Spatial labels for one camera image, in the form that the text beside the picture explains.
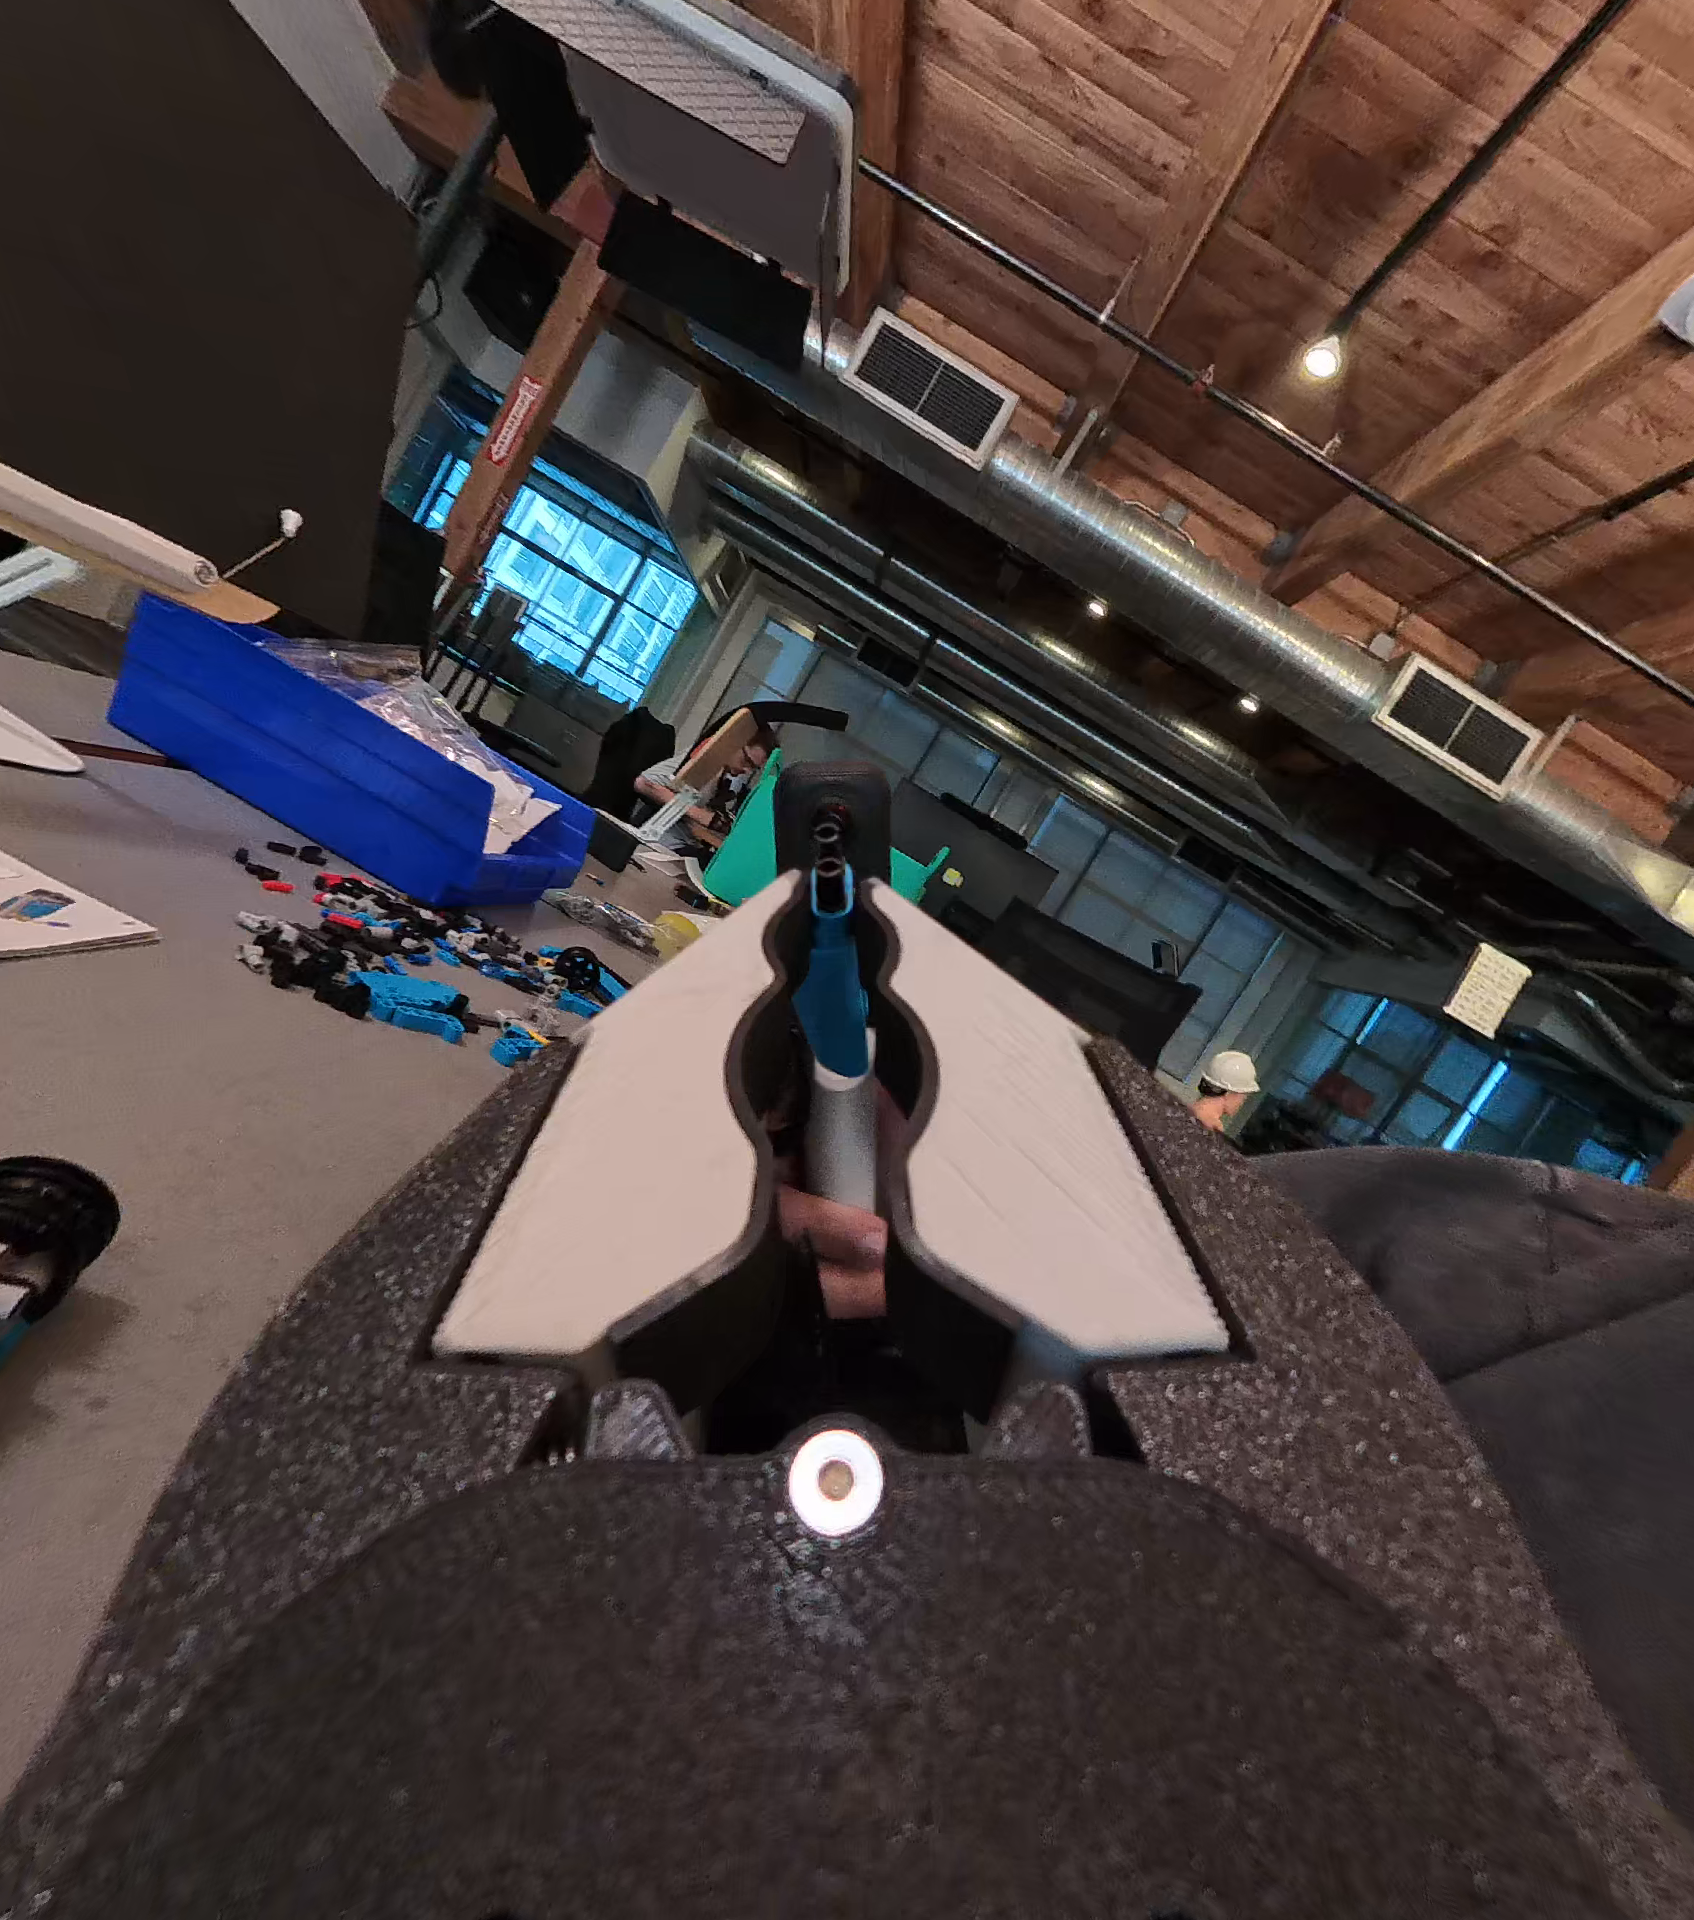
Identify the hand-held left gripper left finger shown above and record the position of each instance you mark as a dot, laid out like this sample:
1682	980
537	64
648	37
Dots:
608	1170

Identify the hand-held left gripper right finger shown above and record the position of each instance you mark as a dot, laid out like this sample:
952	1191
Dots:
1043	1170

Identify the blue and grey block assembly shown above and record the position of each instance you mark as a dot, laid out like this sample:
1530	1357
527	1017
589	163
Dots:
835	958

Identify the grey desk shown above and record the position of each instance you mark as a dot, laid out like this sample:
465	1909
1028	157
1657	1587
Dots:
186	1125

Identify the small clear plastic bag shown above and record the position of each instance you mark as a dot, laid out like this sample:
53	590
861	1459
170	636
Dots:
599	916

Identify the pile of building block pieces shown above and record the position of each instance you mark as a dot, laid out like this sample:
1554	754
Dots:
396	999

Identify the green plastic cart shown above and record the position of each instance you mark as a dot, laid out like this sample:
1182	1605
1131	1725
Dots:
742	853

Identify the black rounded device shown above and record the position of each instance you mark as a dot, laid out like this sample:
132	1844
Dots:
796	796

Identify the white paper sign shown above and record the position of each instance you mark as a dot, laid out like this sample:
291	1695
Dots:
1488	985

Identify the blue plastic bin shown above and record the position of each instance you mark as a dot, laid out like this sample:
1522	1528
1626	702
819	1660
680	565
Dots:
307	748

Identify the clear plastic bags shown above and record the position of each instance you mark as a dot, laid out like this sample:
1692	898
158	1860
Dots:
396	689

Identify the large paned window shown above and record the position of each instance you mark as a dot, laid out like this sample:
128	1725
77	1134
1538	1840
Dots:
592	585

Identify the toy wheel block assembly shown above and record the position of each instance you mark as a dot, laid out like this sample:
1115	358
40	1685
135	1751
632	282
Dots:
23	1215

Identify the person's dark grey clothing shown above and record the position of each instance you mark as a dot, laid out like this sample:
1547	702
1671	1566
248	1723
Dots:
1612	1499

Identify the red and white sign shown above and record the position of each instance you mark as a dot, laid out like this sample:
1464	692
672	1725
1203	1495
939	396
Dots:
515	420

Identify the black ceiling pipe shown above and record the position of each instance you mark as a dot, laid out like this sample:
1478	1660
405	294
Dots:
1099	310

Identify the ceiling spotlight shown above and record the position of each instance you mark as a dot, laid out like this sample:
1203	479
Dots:
1324	354

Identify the black partition panel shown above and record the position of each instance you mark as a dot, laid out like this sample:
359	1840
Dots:
114	269

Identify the white ceiling-mounted unit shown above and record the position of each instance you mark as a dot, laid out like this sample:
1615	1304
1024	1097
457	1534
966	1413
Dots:
727	134

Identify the white duct vent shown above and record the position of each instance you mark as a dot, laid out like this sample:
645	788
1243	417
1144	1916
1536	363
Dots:
929	386
1458	724

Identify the silver air duct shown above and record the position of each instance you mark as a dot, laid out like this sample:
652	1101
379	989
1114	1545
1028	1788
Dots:
1161	569

